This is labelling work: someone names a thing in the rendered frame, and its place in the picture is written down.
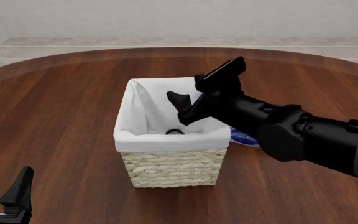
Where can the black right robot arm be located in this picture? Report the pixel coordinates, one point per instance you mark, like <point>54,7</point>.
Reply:
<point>306,135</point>

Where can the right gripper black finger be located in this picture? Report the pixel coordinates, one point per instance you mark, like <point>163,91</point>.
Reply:
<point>181,101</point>

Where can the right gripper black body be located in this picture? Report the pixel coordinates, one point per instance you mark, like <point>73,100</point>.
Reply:
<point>199,109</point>

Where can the alphabet soup tin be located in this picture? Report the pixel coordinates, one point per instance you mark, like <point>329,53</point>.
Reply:
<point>174,132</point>

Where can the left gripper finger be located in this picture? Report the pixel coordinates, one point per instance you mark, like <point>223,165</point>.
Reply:
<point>19,191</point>

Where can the blue and white food packet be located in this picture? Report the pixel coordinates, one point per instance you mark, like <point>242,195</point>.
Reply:
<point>242,138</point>

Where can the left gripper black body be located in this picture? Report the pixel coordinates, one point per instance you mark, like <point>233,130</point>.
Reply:
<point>9,215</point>

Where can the woven basket with white liner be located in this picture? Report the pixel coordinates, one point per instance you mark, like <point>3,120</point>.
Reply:
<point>172,163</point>

